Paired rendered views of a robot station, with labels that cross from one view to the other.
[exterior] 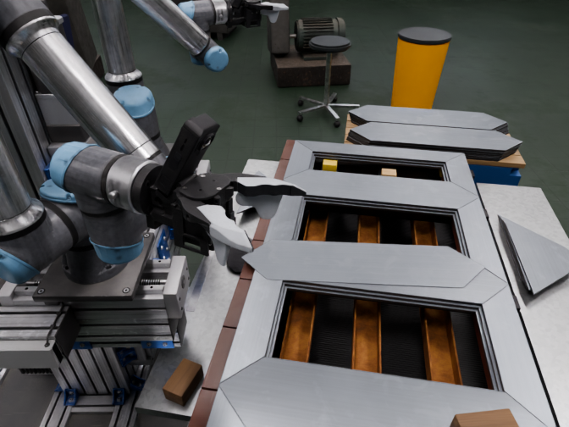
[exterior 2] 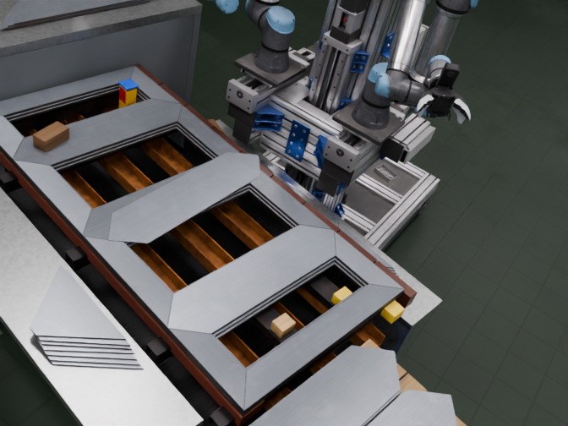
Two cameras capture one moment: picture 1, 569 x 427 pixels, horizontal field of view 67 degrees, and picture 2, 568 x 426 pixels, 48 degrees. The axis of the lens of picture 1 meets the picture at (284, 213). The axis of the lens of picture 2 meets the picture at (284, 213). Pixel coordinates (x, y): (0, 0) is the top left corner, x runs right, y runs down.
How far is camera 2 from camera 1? 2.65 m
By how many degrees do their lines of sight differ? 82
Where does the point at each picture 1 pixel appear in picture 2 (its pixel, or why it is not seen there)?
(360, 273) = (183, 185)
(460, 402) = (70, 149)
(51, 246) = (253, 13)
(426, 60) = not seen: outside the picture
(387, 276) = (165, 192)
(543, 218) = (93, 404)
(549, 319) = (39, 266)
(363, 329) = not seen: hidden behind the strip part
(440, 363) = not seen: hidden behind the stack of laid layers
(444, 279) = (128, 212)
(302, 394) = (144, 117)
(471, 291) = (105, 214)
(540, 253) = (73, 315)
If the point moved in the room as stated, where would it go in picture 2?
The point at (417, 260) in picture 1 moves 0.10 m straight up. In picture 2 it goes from (158, 216) to (160, 194)
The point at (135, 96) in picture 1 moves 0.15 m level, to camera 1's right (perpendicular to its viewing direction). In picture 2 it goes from (382, 68) to (362, 80)
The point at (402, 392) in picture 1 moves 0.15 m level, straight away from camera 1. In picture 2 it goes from (101, 139) to (112, 164)
